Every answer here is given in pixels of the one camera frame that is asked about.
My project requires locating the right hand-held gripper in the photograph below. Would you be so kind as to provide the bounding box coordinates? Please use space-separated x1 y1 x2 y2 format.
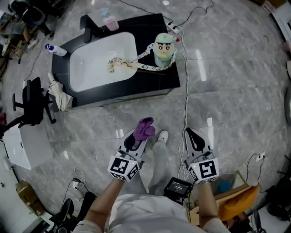
183 127 220 184

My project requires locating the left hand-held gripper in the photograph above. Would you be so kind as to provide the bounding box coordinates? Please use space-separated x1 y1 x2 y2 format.
107 129 148 182

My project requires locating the purple cloth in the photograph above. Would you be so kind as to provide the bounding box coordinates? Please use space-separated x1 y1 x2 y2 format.
132 117 156 143

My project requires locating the person's left forearm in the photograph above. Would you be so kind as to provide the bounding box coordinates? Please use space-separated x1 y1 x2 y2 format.
84 176 126 226

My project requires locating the person's right forearm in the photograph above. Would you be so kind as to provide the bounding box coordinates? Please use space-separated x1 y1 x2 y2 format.
196 181 221 224

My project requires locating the person's white shoe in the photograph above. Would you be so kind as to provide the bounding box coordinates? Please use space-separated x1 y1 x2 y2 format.
157 130 170 144

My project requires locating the person's grey trouser leg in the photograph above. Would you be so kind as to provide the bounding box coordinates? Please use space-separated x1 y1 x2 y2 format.
147 138 174 197

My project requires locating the black device with screen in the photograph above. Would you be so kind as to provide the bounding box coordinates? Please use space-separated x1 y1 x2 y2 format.
163 177 194 205

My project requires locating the orange bag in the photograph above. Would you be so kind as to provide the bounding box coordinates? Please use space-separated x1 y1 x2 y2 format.
219 185 260 222

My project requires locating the person's white shirt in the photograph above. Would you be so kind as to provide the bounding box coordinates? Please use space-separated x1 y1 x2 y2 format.
76 193 231 233

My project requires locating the white sink basin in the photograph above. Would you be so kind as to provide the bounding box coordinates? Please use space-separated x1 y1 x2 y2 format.
69 31 138 92

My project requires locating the white folded umbrella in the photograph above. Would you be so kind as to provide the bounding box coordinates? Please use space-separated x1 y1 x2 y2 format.
47 72 74 112

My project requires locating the black swivel chair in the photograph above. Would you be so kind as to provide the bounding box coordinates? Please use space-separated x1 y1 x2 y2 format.
48 192 98 233

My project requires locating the green cartoon character bottle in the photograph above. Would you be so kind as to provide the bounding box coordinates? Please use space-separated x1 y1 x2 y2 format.
154 32 181 69

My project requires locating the white storage box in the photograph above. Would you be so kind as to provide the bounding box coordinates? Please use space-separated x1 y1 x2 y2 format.
3 123 54 171

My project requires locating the black office chair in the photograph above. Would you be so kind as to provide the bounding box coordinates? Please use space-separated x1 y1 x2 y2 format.
0 77 57 140

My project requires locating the white power strip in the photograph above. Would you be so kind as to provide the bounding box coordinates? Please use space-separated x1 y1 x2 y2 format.
166 21 184 34

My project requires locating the brown cardboard box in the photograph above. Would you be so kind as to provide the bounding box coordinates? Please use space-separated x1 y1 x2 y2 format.
15 180 45 216

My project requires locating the white spray bottle blue cap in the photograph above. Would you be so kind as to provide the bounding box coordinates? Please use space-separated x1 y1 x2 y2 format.
44 43 68 57

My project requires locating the black faucet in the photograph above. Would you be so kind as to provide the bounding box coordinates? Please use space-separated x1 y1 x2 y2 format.
79 14 103 44

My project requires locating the pink soap bottle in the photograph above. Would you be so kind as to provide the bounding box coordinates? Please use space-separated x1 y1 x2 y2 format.
100 7 120 31

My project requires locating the dark padded chair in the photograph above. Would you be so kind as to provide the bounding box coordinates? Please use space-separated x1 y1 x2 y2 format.
10 0 55 37

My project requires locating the long white cable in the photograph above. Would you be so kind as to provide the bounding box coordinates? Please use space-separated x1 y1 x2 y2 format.
178 29 191 181

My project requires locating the patterned white strap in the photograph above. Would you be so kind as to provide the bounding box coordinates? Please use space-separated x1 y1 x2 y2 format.
106 41 174 73

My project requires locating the thin black cable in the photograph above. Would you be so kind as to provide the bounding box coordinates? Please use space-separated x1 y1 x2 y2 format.
118 0 215 28

